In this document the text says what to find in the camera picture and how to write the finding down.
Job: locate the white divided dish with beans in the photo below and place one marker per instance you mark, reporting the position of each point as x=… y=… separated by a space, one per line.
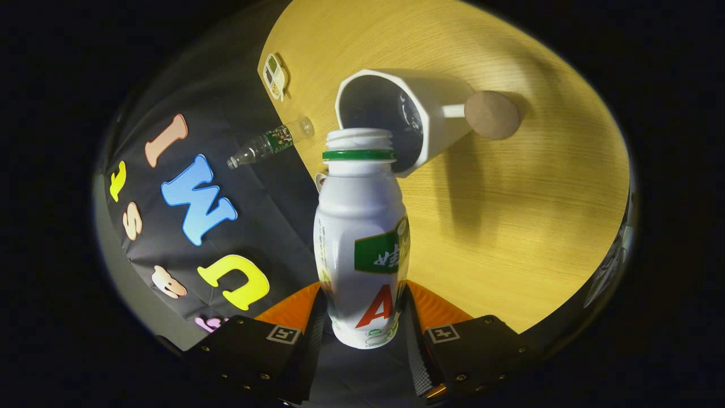
x=275 y=76

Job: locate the black backdrop cloth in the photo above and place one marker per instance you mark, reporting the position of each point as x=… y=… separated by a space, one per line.
x=266 y=198

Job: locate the wooden table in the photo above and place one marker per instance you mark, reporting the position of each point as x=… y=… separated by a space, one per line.
x=538 y=226

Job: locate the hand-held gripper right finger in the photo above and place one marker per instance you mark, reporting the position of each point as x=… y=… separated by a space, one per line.
x=481 y=351

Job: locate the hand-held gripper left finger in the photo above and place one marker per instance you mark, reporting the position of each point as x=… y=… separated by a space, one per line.
x=249 y=351

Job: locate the white juice bottle green label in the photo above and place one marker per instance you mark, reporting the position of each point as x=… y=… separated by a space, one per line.
x=351 y=226

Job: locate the clear plastic water bottle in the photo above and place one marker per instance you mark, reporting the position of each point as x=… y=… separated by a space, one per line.
x=272 y=141

